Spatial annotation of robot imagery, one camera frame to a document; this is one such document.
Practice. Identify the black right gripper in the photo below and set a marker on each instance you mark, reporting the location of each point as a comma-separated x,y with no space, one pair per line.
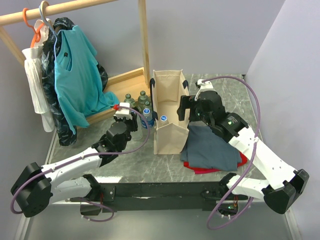
186,102

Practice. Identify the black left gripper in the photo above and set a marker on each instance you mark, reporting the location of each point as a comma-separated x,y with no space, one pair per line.
133,121

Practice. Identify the clear Chang soda bottle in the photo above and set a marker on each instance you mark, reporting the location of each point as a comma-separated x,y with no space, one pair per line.
147,105
130,100
143,97

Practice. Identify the cream canvas tote bag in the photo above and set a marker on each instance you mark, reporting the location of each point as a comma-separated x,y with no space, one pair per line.
166,89

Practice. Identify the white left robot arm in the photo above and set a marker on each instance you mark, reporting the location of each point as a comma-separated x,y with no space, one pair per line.
39,186

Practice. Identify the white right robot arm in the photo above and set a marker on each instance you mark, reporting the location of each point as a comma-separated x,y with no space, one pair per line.
282,185

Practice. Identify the wooden clothes rack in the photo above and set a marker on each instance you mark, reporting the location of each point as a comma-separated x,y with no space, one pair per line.
131,82

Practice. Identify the grey folded cloth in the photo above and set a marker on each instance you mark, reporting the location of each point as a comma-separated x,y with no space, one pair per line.
205,150

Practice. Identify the turquoise hanging shirt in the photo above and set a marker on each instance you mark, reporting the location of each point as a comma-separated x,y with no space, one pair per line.
73,90

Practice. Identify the dark floral hanging garment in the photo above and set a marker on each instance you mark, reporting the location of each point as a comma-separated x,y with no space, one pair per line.
65,135

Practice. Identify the red folded cloth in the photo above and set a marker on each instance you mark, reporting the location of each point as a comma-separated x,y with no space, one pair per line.
199,171

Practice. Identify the white hanging garment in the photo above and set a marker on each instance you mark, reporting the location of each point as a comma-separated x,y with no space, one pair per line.
33,70

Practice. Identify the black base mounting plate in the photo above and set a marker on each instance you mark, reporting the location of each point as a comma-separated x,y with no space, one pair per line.
147,196

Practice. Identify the orange clothes hanger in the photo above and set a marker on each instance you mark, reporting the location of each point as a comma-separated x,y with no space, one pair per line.
36,32

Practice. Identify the light blue clothes hanger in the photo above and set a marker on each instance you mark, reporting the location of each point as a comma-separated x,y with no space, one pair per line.
41,9

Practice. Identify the aluminium frame rail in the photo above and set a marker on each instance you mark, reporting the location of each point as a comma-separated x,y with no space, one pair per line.
39,186

